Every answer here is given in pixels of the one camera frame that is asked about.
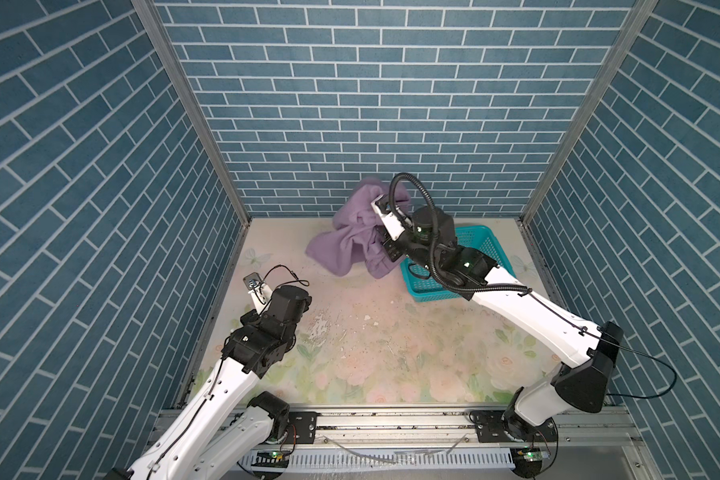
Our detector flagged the purple trousers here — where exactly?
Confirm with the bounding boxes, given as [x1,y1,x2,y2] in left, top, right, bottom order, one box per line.
[305,177,400,279]

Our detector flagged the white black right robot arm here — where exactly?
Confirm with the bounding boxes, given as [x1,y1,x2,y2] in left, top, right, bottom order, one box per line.
[372,198,623,441]

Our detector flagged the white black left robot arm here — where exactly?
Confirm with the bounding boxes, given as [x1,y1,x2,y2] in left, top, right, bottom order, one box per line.
[105,285,312,480]

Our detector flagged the teal plastic basket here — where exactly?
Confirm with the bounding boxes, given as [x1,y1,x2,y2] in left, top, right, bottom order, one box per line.
[400,225,515,303]

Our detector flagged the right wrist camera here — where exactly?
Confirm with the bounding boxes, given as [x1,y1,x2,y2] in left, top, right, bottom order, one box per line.
[371,195,409,241]

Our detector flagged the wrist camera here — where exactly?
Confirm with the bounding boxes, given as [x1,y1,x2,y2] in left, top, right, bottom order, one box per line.
[243,272,273,313]
[371,195,409,241]

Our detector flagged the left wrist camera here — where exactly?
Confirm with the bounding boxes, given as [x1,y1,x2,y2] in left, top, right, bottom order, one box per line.
[243,272,273,313]

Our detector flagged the black corrugated right cable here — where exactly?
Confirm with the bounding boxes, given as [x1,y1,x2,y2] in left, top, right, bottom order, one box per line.
[388,172,532,296]

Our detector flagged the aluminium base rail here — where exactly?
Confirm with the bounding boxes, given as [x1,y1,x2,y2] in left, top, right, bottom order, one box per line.
[286,404,641,449]

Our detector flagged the white slotted cable duct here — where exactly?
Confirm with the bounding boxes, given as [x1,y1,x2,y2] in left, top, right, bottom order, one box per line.
[237,448,515,474]

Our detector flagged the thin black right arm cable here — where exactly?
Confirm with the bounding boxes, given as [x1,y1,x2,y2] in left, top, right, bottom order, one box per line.
[527,290,678,401]

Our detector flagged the left aluminium corner post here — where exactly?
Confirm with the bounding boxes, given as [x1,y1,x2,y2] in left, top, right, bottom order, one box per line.
[132,0,251,228]

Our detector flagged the aluminium corner post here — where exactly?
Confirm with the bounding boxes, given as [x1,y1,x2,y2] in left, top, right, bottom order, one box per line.
[132,0,251,228]
[519,0,658,228]

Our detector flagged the right aluminium corner post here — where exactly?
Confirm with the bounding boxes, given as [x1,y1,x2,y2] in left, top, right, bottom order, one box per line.
[519,0,658,228]

